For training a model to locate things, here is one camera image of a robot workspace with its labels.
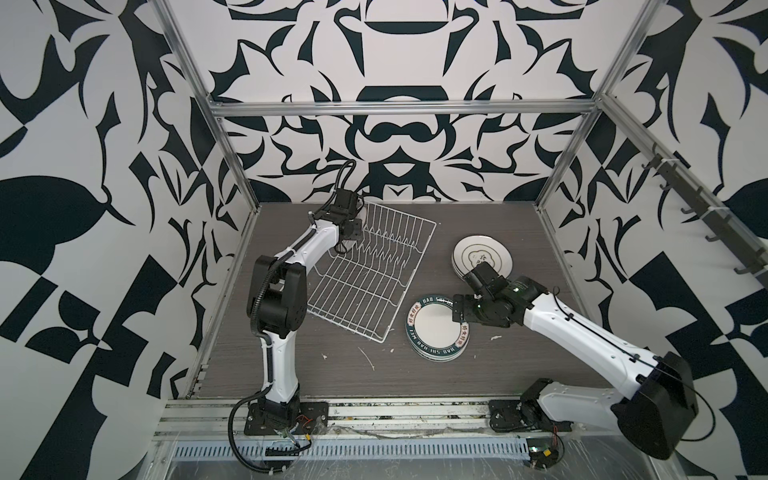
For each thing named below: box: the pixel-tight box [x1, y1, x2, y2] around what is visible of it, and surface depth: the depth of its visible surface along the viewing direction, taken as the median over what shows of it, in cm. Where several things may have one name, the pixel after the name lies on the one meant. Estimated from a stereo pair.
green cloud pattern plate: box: [451, 234, 514, 279], surface depth 104 cm
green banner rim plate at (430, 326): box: [406, 294, 471, 357], surface depth 86 cm
